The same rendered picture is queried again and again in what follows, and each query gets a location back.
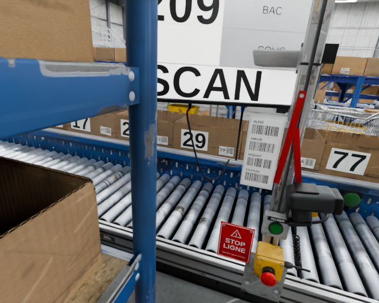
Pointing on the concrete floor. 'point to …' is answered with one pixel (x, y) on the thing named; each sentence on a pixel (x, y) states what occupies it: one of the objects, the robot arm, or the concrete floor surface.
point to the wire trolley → (348, 120)
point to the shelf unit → (141, 15)
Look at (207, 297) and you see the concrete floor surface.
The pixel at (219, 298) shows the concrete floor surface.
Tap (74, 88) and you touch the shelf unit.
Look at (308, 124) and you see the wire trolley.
